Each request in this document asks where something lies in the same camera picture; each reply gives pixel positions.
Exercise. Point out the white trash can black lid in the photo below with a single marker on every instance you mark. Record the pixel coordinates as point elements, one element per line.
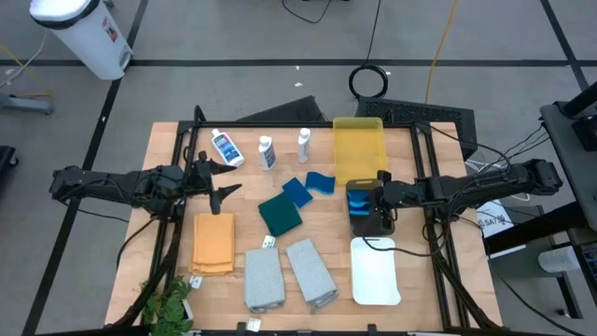
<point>88,42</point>

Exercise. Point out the dark smoky plastic bin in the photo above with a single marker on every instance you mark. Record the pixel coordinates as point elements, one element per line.
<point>368,226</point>

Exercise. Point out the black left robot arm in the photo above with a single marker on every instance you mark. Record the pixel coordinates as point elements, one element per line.
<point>102,184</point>

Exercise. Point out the green leafy plant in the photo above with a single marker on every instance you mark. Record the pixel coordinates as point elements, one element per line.
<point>165,308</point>

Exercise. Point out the dark green cloth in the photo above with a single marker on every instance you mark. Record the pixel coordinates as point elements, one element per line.
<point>280,214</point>

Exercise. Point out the black aluminium table frame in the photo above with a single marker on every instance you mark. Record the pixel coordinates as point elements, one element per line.
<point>280,124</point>

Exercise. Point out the black pole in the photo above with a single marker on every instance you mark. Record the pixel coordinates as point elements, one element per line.
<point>583,99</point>

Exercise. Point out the orange cloth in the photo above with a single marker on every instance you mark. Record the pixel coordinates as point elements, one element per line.
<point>212,242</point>

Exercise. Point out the yellow plastic bin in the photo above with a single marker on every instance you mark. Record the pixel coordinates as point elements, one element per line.
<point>359,149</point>

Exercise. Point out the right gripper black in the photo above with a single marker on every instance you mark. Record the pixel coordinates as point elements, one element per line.
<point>401,193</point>

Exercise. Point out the grey cylinder roll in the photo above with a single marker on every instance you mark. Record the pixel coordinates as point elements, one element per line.
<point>559,259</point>

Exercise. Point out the black box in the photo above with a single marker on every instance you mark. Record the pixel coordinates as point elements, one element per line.
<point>588,133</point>

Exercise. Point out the grey stand foot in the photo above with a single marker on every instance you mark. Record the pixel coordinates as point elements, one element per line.
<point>28,103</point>

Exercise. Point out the black metal beam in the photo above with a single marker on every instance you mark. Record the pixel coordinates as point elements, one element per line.
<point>536,228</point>

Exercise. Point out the white plastic cleaner bottle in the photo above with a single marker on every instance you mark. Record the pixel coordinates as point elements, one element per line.
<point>227,149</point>
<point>267,156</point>
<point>304,147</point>

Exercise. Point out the grey waffle towel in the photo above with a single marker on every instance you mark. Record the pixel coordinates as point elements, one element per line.
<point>263,280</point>
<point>310,275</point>

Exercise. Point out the white plant pot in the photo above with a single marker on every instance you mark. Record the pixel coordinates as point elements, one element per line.
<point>188,310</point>

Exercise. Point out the white plastic bin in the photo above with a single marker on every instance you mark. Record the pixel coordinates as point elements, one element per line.
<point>375,275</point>

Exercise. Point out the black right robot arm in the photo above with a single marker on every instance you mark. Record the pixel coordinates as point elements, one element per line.
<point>490,184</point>

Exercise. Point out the white paper tag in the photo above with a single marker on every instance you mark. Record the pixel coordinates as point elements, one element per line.
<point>268,242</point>
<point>254,325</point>
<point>196,281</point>

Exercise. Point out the grey cart top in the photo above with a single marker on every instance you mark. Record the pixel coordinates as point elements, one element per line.
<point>573,172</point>

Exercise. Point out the black flat panel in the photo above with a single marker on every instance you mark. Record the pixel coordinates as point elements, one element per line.
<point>294,112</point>

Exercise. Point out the white paper sign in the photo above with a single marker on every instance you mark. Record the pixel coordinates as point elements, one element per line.
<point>494,221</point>

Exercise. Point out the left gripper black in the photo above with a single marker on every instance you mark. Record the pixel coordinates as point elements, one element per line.
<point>198,179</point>

